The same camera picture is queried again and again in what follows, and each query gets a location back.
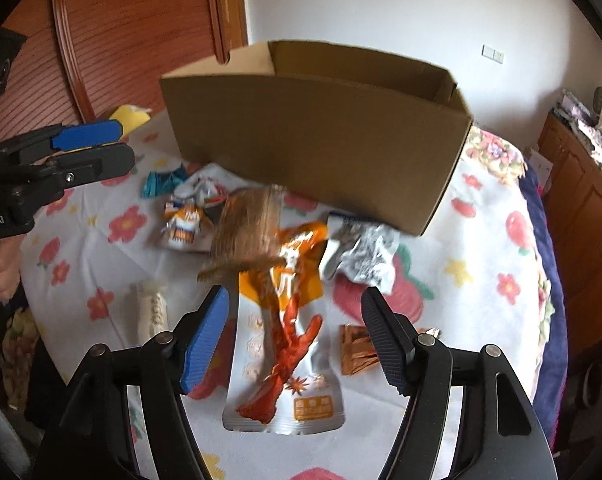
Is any small orange white packet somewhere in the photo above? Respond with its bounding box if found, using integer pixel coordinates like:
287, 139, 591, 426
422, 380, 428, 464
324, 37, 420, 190
160, 199, 217, 252

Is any bronze foil packet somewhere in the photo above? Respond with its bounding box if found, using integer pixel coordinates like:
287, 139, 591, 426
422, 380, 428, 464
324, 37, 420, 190
340, 324, 444, 376

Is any brown cardboard box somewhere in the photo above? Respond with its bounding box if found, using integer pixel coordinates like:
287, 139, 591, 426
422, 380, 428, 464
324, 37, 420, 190
159, 40, 474, 237

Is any wooden louvered door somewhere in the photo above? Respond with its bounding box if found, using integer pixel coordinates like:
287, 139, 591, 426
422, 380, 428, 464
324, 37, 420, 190
0, 0, 249, 126

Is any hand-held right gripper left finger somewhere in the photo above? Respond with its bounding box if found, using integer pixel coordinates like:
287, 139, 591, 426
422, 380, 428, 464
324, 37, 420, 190
31, 285, 232, 480

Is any wooden cabinet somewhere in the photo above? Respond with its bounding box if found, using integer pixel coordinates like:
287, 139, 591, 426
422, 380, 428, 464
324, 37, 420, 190
536, 112, 602, 376

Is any brown transparent snack packet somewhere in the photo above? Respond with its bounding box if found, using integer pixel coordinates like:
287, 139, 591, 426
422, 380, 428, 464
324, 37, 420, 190
197, 185, 287, 283

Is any dark blue cloth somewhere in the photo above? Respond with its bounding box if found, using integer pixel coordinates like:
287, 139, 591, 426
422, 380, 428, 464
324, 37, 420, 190
518, 160, 569, 461

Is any silver crumpled snack packet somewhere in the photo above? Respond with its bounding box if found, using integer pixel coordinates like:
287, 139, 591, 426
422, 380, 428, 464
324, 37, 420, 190
320, 211, 402, 295

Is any orange chicken feet packet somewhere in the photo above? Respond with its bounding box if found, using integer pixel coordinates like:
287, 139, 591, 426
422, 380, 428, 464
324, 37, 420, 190
222, 220, 346, 435

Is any person's left hand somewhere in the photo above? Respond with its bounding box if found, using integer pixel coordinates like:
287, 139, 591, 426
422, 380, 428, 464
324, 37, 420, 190
0, 235, 24, 306

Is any white fruit print tablecloth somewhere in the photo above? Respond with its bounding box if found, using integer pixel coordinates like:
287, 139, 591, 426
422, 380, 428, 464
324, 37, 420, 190
18, 105, 554, 480

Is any white card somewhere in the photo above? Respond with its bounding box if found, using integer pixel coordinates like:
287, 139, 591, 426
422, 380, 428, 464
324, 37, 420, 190
528, 146, 554, 196

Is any white crumpled wrapper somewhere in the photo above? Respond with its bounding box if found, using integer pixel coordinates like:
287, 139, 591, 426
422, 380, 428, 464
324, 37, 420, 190
173, 170, 229, 208

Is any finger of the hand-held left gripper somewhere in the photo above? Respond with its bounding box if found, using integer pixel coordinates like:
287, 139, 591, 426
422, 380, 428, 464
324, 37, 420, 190
0, 119, 124, 165
11, 142, 136, 208

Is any floral patterned cloth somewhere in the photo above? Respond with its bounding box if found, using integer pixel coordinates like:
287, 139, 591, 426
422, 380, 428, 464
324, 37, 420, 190
1, 125, 566, 411

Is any pile of printed papers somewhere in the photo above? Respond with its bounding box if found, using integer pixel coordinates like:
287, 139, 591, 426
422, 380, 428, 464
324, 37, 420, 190
553, 89, 602, 181

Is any long white snack packet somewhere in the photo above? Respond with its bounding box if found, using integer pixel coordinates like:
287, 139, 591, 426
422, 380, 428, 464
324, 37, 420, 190
131, 281, 169, 348

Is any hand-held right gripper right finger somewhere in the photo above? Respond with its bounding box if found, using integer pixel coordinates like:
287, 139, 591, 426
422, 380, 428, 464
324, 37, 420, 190
361, 287, 554, 480

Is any blue snack packet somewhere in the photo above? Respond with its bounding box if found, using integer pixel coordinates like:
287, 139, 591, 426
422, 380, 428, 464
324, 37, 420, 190
141, 165, 192, 200

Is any yellow packet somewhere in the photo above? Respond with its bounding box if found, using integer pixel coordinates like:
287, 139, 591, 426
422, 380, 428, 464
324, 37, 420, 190
110, 104, 152, 136

